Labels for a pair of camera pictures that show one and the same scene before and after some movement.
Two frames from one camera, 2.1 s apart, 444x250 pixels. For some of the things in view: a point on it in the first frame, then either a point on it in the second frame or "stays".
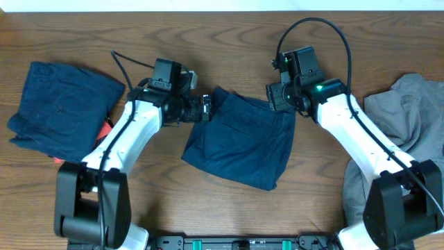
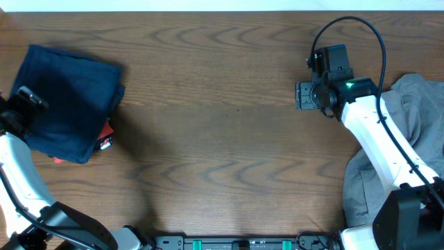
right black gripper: [275, 93] to [303, 96]
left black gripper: [193, 114] to [21, 103]
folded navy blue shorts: [64, 107] stays
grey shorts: [408, 119] stays
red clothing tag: [105, 130] stays
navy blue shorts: [243, 141] to [80, 94]
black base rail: [244, 242] stays
